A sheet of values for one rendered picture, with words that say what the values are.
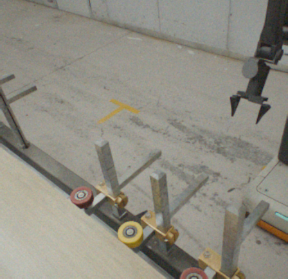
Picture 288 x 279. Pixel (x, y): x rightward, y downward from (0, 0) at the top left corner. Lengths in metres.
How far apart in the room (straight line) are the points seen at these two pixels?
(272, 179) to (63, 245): 1.37
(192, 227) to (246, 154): 0.81
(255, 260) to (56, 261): 1.29
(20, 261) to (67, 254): 0.14
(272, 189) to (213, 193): 0.47
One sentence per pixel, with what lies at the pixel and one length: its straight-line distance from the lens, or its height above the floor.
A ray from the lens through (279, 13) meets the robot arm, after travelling 1.21.
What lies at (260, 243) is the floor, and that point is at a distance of 2.12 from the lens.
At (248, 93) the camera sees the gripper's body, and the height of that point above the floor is 1.10.
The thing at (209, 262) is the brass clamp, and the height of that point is 0.85.
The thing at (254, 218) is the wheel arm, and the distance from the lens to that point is 1.16.
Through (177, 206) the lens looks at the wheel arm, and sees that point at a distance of 1.19.
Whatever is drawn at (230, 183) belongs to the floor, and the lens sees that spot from 2.40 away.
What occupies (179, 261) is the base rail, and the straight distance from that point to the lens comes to 1.22.
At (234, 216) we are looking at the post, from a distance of 0.79.
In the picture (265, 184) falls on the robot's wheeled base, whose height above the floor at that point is 0.28.
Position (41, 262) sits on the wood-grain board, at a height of 0.90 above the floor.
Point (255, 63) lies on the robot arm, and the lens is 1.18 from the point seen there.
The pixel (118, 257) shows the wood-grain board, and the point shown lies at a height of 0.90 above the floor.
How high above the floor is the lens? 1.76
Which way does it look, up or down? 43 degrees down
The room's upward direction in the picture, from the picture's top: 7 degrees counter-clockwise
